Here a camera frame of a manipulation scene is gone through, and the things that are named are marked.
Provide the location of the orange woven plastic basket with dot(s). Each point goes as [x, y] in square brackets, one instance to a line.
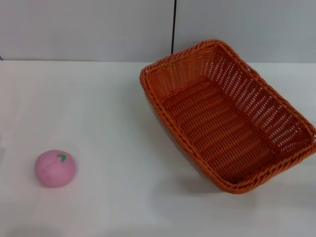
[222, 128]

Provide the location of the pink toy peach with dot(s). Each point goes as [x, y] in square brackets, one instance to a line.
[54, 172]

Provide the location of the black vertical wall strip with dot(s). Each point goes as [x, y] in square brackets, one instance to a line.
[173, 24]

